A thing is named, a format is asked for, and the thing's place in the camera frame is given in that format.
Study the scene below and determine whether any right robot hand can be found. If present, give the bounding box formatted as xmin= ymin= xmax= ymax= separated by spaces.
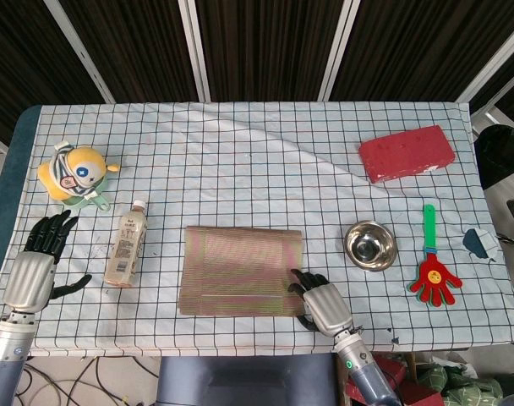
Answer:
xmin=287 ymin=268 xmax=354 ymax=338

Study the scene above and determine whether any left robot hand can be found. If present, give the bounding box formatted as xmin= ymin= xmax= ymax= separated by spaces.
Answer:
xmin=2 ymin=210 xmax=93 ymax=316

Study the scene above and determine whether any brown woven placemat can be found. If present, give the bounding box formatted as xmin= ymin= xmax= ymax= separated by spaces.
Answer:
xmin=177 ymin=225 xmax=304 ymax=317

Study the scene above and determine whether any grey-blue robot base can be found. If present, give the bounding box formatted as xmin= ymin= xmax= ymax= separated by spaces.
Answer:
xmin=156 ymin=353 xmax=341 ymax=406

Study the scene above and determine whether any stainless steel bowl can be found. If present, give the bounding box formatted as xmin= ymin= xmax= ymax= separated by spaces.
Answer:
xmin=343 ymin=219 xmax=397 ymax=272

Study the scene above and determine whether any red green hand clapper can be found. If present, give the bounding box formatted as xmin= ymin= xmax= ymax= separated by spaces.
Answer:
xmin=407 ymin=204 xmax=463 ymax=307

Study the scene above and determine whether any milk tea bottle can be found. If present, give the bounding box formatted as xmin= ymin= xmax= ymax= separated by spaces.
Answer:
xmin=103 ymin=200 xmax=149 ymax=289

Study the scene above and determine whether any yellow plush toy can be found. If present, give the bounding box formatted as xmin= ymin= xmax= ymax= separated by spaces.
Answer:
xmin=37 ymin=142 xmax=122 ymax=200

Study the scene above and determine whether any green patterned cushion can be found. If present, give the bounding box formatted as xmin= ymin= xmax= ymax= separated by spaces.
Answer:
xmin=417 ymin=359 xmax=503 ymax=406

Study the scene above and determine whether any red brick with white chips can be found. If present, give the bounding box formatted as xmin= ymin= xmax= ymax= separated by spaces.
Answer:
xmin=358 ymin=124 xmax=457 ymax=184

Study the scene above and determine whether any white checkered tablecloth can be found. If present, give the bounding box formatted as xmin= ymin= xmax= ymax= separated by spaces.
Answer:
xmin=0 ymin=101 xmax=514 ymax=356

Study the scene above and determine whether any dark slatted partition panel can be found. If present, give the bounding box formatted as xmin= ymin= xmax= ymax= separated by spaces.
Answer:
xmin=470 ymin=41 xmax=514 ymax=128
xmin=56 ymin=0 xmax=199 ymax=102
xmin=0 ymin=0 xmax=108 ymax=145
xmin=195 ymin=0 xmax=347 ymax=102
xmin=331 ymin=0 xmax=514 ymax=102

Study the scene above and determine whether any black plastic bag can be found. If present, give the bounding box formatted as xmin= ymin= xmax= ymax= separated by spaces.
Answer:
xmin=473 ymin=124 xmax=514 ymax=191

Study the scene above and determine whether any black floor cable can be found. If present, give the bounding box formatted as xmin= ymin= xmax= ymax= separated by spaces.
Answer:
xmin=11 ymin=357 xmax=161 ymax=406

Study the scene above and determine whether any white partition post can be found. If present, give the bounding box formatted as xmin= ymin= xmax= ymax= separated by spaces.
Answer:
xmin=43 ymin=0 xmax=116 ymax=103
xmin=457 ymin=19 xmax=514 ymax=103
xmin=318 ymin=0 xmax=363 ymax=102
xmin=178 ymin=0 xmax=211 ymax=102

